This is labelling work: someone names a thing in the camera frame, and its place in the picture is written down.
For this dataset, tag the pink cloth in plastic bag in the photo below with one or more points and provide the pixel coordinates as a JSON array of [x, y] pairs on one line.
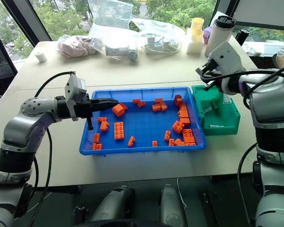
[[73, 47]]

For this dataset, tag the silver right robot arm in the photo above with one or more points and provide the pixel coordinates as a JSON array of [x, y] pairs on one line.
[[269, 99]]

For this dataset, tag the blue plastic bin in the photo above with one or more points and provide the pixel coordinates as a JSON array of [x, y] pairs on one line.
[[142, 127]]

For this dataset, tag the white panel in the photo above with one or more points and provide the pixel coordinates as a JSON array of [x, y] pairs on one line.
[[262, 13]]

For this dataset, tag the grey white cylinder device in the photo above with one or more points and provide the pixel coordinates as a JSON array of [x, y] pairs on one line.
[[123, 51]]

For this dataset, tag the white tumbler with black lid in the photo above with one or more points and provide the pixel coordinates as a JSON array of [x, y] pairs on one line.
[[217, 35]]

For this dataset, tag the small orange brick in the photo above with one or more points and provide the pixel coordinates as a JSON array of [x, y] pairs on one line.
[[179, 142], [171, 142], [164, 107], [189, 140], [136, 101], [158, 100], [97, 146], [154, 143], [167, 135], [102, 119], [185, 121], [131, 141], [141, 104], [178, 99], [96, 138], [183, 107], [156, 107], [183, 114], [187, 133], [104, 126], [124, 106]]

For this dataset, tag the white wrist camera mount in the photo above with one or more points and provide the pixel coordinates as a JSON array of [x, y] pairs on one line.
[[227, 58], [73, 89]]

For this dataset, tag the grey rounded robot leg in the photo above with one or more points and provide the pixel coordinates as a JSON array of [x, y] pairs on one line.
[[171, 205], [113, 203]]

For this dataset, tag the white foam block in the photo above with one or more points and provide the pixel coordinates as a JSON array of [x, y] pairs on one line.
[[193, 48]]

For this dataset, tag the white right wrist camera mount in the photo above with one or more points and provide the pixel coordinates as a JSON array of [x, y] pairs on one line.
[[227, 58]]

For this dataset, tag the white power strip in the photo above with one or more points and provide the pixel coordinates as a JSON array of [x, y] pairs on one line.
[[163, 44]]

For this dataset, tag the clear plastic piece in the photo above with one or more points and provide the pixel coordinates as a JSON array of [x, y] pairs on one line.
[[227, 99]]

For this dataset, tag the small white roll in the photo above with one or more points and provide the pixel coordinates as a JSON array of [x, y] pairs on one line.
[[40, 56]]

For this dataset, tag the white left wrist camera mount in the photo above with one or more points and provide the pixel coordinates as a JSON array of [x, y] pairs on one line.
[[73, 89]]

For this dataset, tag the large orange block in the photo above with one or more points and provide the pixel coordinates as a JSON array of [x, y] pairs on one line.
[[118, 110]]

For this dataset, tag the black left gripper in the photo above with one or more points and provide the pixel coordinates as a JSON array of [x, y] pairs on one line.
[[82, 109]]

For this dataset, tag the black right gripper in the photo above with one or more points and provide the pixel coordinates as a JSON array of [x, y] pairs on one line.
[[213, 69]]

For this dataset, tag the pale yellow plastic cup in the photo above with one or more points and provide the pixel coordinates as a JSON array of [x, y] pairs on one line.
[[197, 36], [197, 23]]

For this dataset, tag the large clear plastic bag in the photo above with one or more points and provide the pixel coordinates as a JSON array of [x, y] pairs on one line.
[[113, 26]]

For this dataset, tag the purple plastic item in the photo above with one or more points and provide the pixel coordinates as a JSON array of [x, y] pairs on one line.
[[207, 35]]

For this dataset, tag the black cylinder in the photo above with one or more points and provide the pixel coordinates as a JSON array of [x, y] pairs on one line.
[[242, 35]]

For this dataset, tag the green plastic bin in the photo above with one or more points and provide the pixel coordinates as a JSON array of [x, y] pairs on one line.
[[217, 118]]

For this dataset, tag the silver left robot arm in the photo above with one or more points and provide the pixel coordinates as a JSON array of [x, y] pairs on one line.
[[26, 127]]

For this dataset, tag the black mesh chair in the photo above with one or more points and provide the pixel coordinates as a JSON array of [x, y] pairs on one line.
[[1, 66]]

